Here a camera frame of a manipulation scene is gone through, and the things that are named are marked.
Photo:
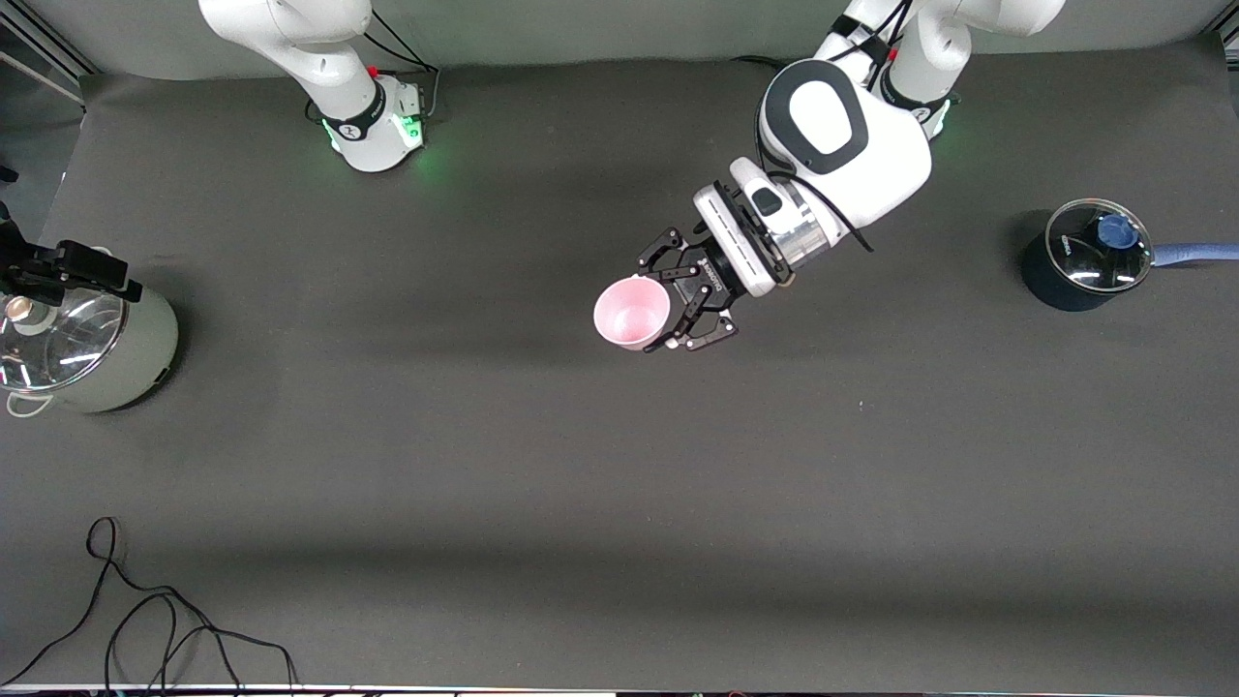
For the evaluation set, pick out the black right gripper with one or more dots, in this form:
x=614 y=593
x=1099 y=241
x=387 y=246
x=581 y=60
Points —
x=60 y=267

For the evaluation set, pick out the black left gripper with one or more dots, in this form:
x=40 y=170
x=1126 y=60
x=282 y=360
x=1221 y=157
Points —
x=704 y=282

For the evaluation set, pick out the pink plastic cup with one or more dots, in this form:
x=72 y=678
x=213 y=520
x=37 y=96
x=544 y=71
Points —
x=629 y=315

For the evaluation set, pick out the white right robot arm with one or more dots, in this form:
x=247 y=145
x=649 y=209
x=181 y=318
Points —
x=281 y=29

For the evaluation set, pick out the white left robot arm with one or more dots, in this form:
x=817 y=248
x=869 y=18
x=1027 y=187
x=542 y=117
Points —
x=871 y=155

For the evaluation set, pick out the glass lid with beige knob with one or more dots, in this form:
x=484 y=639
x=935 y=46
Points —
x=77 y=339

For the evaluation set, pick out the grey-green cooking pot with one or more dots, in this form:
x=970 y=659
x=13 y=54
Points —
x=135 y=358

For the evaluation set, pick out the dark grey table mat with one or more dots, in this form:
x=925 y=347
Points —
x=619 y=465

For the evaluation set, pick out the dark blue saucepan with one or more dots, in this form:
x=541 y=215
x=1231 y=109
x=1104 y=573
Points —
x=1050 y=286

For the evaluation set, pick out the glass lid with blue knob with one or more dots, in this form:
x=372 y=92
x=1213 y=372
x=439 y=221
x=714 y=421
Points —
x=1094 y=242

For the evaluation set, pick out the aluminium frame rail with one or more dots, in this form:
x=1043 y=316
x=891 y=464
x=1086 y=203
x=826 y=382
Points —
x=58 y=50

